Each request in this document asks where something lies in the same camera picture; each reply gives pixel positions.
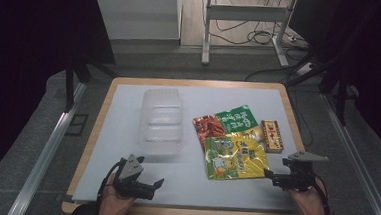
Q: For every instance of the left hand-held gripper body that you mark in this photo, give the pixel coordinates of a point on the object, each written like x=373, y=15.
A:
x=131, y=170

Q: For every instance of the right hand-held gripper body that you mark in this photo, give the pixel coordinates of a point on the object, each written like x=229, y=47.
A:
x=301, y=177

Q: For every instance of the yellow spouted pouch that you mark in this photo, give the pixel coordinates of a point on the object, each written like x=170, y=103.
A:
x=238, y=160

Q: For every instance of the clear plastic container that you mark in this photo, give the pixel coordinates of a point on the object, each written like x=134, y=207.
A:
x=161, y=122

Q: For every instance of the green and red sauce packet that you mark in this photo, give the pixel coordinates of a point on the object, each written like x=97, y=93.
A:
x=222, y=123

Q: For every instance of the person's right hand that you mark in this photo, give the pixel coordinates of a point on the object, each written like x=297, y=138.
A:
x=312, y=205

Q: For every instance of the person's left hand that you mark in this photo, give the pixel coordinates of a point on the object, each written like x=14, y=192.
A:
x=114, y=206

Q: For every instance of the white table mat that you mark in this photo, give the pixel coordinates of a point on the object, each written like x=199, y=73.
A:
x=189, y=194

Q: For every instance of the person's left leg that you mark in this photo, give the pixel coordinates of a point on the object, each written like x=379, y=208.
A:
x=83, y=214

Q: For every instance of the black floor plate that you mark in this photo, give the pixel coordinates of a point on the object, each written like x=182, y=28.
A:
x=77, y=124

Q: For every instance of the black metal stand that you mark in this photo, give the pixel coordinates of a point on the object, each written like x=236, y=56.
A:
x=341, y=96
x=69, y=86

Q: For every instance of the white power strip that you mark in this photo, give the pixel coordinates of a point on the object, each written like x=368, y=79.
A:
x=305, y=69

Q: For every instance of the white board panel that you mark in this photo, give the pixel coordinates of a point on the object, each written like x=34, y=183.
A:
x=137, y=15

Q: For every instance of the aluminium rail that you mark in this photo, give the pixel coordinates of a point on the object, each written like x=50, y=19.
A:
x=358, y=164
x=47, y=152

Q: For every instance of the white metal desk frame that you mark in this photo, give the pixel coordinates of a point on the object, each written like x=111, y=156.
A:
x=247, y=13

